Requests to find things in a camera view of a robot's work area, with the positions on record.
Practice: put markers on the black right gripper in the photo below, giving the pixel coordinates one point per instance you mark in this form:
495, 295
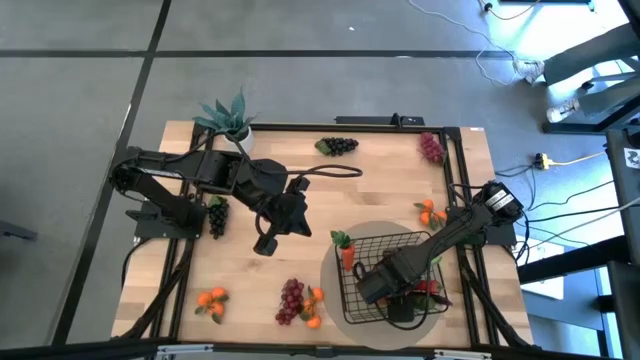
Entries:
385, 280

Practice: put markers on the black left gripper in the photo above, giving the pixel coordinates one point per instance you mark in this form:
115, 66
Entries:
287, 215

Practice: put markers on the red chili pepper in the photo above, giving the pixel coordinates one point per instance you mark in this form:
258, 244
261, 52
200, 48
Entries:
427, 286

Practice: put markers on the orange toy carrot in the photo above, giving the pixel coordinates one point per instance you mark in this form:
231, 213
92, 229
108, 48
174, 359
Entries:
348, 256

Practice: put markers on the black grape bunch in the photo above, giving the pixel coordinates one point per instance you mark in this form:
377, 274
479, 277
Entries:
218, 217
340, 145

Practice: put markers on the red grape bunch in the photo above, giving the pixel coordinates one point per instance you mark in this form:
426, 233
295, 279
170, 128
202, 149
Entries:
291, 300
432, 148

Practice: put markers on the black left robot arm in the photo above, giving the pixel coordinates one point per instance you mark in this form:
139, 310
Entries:
215, 170

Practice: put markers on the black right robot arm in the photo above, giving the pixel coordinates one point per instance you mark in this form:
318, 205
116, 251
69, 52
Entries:
450, 235

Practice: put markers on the round grey mat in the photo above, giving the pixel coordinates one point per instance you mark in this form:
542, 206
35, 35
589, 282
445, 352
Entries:
380, 337

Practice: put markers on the green plant in white pot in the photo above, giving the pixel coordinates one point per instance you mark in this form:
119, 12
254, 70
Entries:
242, 142

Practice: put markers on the black floor beam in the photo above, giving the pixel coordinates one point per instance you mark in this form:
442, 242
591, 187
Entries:
575, 260

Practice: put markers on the yellow power plug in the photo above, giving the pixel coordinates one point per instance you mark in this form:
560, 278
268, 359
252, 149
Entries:
542, 161

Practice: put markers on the person's white shoe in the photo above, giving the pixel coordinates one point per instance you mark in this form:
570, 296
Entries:
560, 111
532, 70

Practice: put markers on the person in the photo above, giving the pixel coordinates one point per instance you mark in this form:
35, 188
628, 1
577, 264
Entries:
590, 55

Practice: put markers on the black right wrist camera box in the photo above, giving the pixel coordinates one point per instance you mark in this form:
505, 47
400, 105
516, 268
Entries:
401, 311

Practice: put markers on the silver metal bracket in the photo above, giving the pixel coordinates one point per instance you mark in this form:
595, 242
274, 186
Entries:
462, 355

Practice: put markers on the black bar mount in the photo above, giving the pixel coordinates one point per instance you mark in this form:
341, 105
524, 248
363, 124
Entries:
360, 120

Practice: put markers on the black metal table frame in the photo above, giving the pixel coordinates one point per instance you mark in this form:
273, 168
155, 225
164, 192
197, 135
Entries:
375, 128

